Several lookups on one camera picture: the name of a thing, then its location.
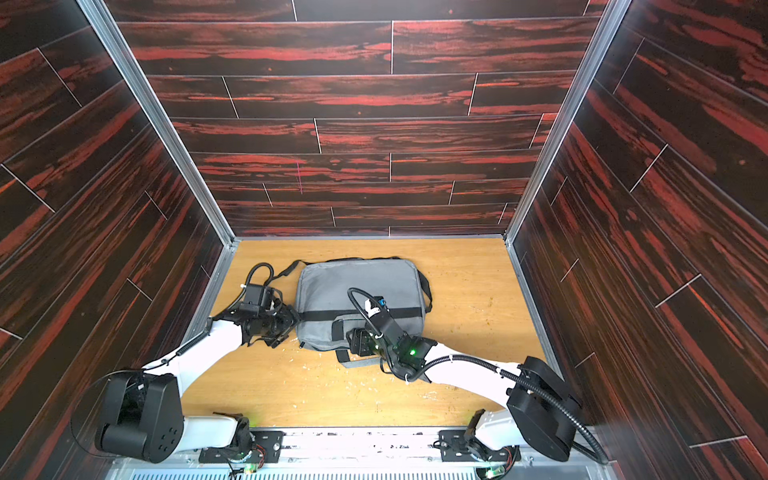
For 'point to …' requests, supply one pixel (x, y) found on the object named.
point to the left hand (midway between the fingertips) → (302, 323)
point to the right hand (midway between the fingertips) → (360, 330)
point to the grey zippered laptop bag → (331, 296)
